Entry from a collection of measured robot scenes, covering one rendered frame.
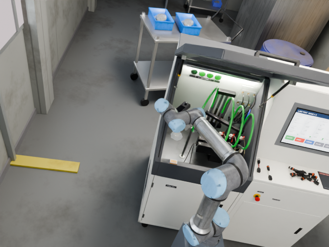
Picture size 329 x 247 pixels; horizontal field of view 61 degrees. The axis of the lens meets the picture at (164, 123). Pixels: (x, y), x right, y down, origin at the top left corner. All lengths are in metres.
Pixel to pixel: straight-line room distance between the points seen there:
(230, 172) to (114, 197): 1.79
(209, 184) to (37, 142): 2.40
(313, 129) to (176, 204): 1.17
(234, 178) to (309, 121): 1.07
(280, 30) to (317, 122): 2.56
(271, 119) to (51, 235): 1.99
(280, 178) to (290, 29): 2.86
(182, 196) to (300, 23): 3.22
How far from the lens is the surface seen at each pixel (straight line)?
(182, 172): 2.01
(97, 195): 2.86
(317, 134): 2.27
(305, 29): 4.72
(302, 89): 2.07
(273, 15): 4.44
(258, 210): 2.42
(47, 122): 3.52
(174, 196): 2.26
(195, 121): 1.46
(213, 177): 1.21
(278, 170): 2.24
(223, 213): 1.64
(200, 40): 2.27
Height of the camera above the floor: 2.44
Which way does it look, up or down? 42 degrees down
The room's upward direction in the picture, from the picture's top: 15 degrees clockwise
